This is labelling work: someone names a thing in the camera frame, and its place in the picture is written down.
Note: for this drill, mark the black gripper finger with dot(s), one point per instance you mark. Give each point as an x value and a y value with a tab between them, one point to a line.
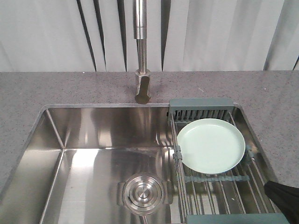
286	198

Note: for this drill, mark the light green round plate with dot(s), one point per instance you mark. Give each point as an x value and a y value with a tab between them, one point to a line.
211	146

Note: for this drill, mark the stainless steel faucet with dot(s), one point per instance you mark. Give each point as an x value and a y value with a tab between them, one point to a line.
140	35

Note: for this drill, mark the round steel sink drain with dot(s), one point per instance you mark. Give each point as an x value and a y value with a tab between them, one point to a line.
144	194

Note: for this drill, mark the stainless steel sink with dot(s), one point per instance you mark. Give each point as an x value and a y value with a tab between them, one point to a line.
75	157

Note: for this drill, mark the white pleated curtain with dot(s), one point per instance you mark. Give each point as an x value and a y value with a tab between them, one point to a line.
182	35

